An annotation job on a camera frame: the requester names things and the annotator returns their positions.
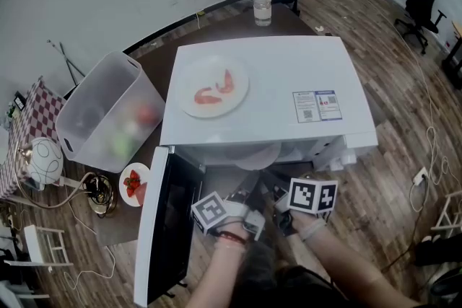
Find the wooden desk with black legs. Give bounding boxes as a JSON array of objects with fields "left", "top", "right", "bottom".
[{"left": 442, "top": 20, "right": 462, "bottom": 90}]

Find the person's right forearm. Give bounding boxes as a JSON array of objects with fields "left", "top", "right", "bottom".
[{"left": 288, "top": 212, "right": 419, "bottom": 308}]

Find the black tripod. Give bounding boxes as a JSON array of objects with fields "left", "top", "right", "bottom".
[{"left": 46, "top": 39, "right": 87, "bottom": 88}]

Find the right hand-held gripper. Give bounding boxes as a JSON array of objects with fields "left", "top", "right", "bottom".
[{"left": 261, "top": 169, "right": 339, "bottom": 237}]

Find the white metal rack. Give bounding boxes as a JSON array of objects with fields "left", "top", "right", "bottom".
[{"left": 431, "top": 190, "right": 462, "bottom": 232}]

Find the person's left forearm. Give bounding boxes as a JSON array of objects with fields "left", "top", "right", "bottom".
[{"left": 183, "top": 223, "right": 250, "bottom": 308}]

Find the white power strip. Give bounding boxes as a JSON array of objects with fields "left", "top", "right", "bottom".
[{"left": 411, "top": 167, "right": 430, "bottom": 187}]

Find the long white cable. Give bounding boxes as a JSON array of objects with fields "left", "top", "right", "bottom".
[{"left": 324, "top": 0, "right": 462, "bottom": 214}]

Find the black cable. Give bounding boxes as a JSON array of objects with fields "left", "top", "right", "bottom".
[{"left": 380, "top": 183, "right": 432, "bottom": 273}]

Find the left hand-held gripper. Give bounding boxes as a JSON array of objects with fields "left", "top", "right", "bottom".
[{"left": 190, "top": 171, "right": 266, "bottom": 242}]

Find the red black bracelet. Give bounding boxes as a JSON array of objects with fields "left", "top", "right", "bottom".
[{"left": 216, "top": 230, "right": 248, "bottom": 246}]

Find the small white plate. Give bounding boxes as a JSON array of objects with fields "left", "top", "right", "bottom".
[{"left": 118, "top": 162, "right": 151, "bottom": 207}]

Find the grey wristband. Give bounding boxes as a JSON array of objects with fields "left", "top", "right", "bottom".
[{"left": 299, "top": 219, "right": 328, "bottom": 242}]

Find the wooden table with white legs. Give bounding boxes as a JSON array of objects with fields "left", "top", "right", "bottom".
[{"left": 95, "top": 0, "right": 376, "bottom": 246}]

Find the white round plate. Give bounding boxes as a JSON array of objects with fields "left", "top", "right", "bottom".
[
  {"left": 179, "top": 54, "right": 250, "bottom": 119},
  {"left": 225, "top": 142, "right": 282, "bottom": 171}
]

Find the white microwave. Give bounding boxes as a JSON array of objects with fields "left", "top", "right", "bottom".
[{"left": 133, "top": 35, "right": 379, "bottom": 307}]

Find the green vegetable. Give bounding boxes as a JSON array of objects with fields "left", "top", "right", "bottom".
[{"left": 111, "top": 135, "right": 136, "bottom": 156}]

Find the checkered tablecloth table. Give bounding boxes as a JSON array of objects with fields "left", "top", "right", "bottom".
[{"left": 0, "top": 75, "right": 68, "bottom": 199}]

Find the pink food slice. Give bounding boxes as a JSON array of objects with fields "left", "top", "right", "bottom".
[{"left": 134, "top": 182, "right": 148, "bottom": 205}]

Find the translucent plastic storage bin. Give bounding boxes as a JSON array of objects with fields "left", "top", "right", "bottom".
[{"left": 56, "top": 50, "right": 166, "bottom": 174}]

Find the red shrimp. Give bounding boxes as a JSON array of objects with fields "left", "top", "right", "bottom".
[
  {"left": 193, "top": 86, "right": 223, "bottom": 105},
  {"left": 215, "top": 69, "right": 235, "bottom": 94}
]

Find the person's dark shirt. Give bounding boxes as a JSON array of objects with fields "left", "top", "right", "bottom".
[{"left": 230, "top": 241, "right": 349, "bottom": 308}]

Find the red tomato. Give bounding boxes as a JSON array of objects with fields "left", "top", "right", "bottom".
[{"left": 136, "top": 102, "right": 158, "bottom": 123}]

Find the thin white cable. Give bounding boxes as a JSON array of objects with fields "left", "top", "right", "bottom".
[{"left": 63, "top": 212, "right": 116, "bottom": 300}]

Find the clear glass jar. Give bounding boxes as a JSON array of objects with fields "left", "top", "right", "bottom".
[{"left": 251, "top": 0, "right": 272, "bottom": 27}]

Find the white globe table lamp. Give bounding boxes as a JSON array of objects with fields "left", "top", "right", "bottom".
[{"left": 16, "top": 136, "right": 118, "bottom": 218}]

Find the white wooden stool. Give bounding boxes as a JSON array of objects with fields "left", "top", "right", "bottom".
[{"left": 3, "top": 224, "right": 74, "bottom": 273}]

